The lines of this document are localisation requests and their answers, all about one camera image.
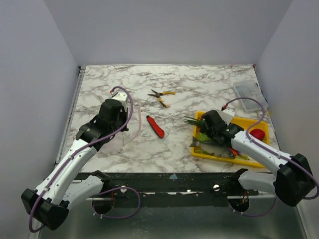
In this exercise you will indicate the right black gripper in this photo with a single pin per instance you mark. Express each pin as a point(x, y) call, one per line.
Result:
point(208, 124)

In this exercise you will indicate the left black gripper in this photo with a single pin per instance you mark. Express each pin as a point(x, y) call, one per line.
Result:
point(124, 113)

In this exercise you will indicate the grey toy fish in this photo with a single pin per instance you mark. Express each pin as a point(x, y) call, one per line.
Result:
point(212, 148)

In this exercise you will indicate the clear zip top bag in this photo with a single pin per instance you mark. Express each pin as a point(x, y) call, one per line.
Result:
point(130, 139)

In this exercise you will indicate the green cabbage toy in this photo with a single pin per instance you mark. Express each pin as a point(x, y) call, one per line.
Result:
point(202, 137)

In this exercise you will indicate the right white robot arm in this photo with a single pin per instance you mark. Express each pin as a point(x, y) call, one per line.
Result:
point(290, 177)

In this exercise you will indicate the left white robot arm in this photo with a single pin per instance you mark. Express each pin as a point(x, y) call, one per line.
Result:
point(47, 204)

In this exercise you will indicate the green onion toy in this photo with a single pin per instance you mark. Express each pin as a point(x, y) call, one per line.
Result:
point(193, 121)

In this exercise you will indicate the red toy tomato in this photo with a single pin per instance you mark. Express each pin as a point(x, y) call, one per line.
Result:
point(258, 134)

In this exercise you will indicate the red black utility knife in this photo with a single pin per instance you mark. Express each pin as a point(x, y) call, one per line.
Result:
point(158, 131)

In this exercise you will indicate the clear plastic screw box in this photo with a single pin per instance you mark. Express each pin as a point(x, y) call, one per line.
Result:
point(249, 89)

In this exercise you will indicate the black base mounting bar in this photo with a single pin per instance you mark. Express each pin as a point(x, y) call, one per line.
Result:
point(163, 190)

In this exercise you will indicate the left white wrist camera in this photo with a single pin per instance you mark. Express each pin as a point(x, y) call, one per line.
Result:
point(121, 95)

